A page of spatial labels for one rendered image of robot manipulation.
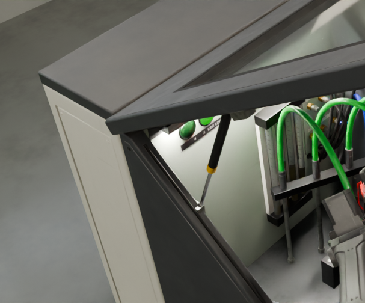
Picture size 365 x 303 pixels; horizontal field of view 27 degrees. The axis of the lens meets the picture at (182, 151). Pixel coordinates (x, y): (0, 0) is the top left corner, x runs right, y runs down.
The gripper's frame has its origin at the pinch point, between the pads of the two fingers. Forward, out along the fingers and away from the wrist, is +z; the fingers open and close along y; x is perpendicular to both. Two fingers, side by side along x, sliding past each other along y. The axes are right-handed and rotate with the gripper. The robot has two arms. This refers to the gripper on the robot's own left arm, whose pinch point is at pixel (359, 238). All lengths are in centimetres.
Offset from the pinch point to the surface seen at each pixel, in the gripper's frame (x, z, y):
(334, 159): -16.4, -7.3, -0.6
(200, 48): -50, 6, 20
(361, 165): -15.1, 37.5, -5.8
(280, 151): -23.7, 22.1, 11.2
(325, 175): -15.3, 34.6, 3.6
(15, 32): -183, 312, 178
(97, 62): -55, 4, 43
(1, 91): -133, 260, 178
